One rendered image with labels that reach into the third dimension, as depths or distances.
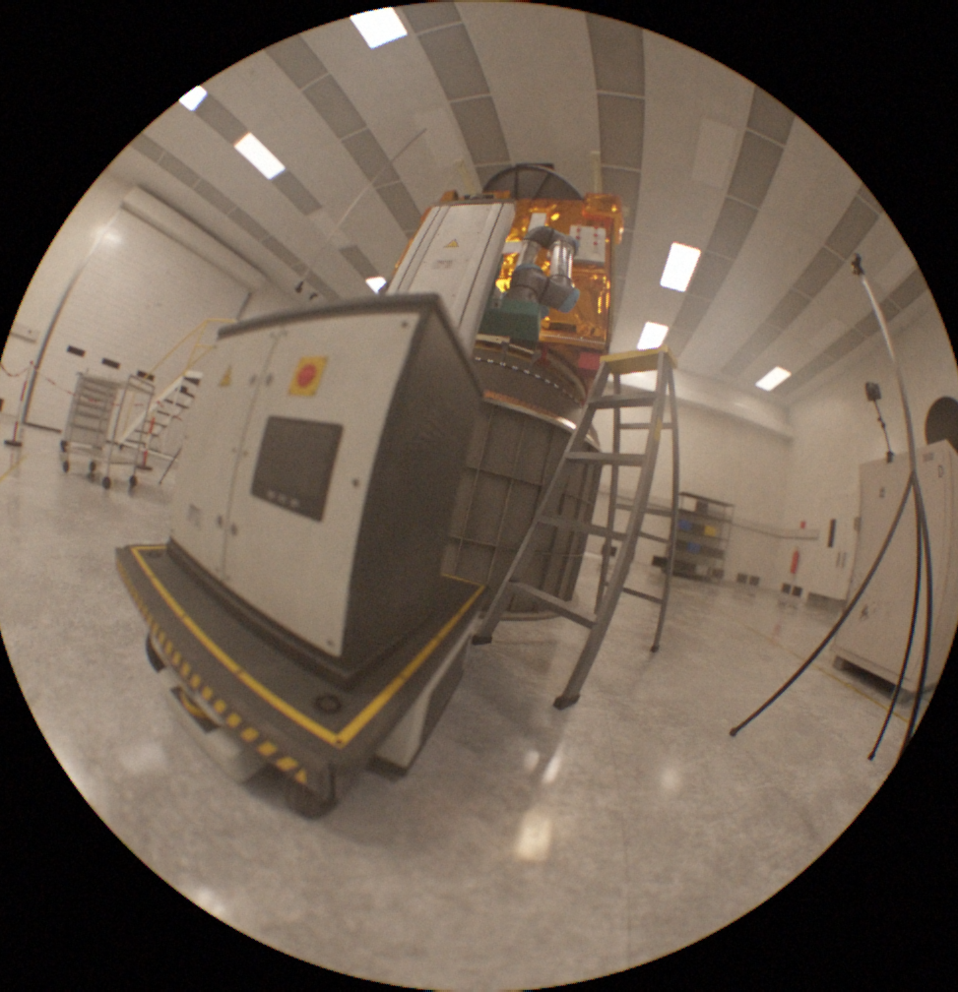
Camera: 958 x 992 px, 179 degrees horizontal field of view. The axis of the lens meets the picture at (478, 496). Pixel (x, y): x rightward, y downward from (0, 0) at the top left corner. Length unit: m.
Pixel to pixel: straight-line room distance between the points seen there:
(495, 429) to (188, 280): 8.33
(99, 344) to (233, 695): 8.09
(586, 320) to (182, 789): 2.58
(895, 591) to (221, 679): 2.87
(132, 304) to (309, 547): 8.29
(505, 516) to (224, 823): 1.66
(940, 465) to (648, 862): 2.46
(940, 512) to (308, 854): 2.86
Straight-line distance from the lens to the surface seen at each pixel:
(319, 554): 0.38
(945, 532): 2.54
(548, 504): 1.35
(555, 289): 1.21
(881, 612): 2.68
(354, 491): 0.35
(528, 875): 0.68
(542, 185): 4.00
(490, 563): 1.69
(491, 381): 1.86
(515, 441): 1.70
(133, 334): 8.39
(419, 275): 1.13
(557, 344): 2.15
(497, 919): 0.63
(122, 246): 8.90
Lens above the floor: 0.59
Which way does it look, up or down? 2 degrees up
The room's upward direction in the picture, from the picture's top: 13 degrees clockwise
